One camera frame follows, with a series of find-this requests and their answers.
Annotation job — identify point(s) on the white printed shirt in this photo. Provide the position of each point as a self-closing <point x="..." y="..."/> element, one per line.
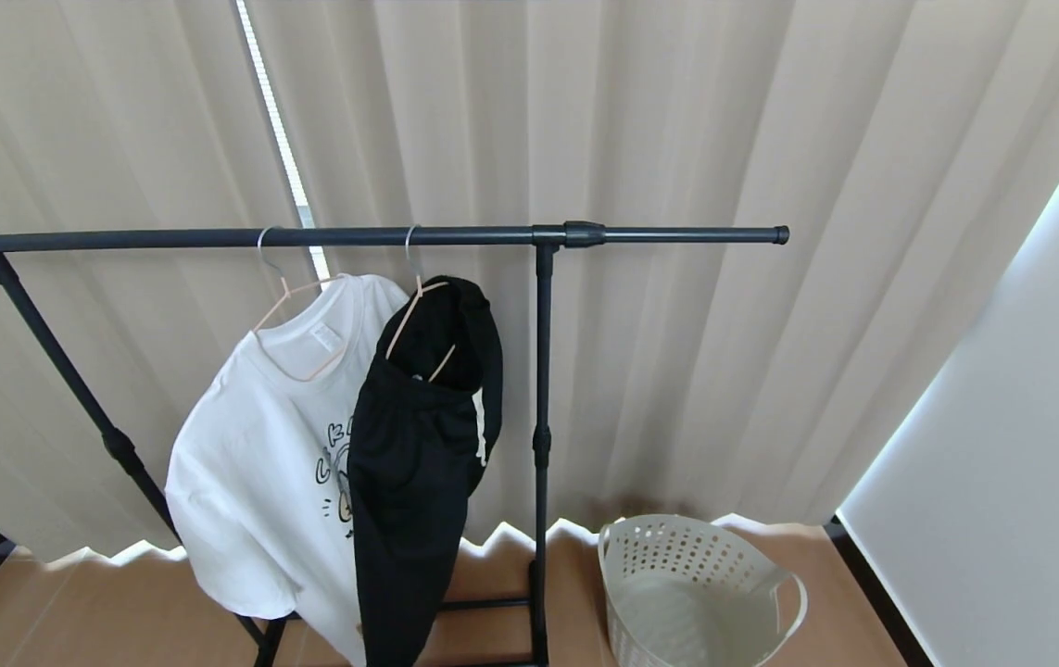
<point x="251" y="463"/>

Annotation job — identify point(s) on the white laundry basket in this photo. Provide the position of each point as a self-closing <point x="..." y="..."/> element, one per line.
<point x="677" y="602"/>

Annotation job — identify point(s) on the black garment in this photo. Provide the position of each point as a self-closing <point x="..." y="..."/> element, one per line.
<point x="409" y="482"/>

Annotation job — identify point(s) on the pink clothes hanger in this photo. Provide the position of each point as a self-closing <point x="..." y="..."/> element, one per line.
<point x="416" y="287"/>
<point x="286" y="289"/>

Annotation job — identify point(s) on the beige curtain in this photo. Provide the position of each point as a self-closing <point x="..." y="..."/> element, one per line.
<point x="677" y="139"/>

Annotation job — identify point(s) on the black clothes rack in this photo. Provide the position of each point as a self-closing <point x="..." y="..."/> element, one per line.
<point x="214" y="238"/>

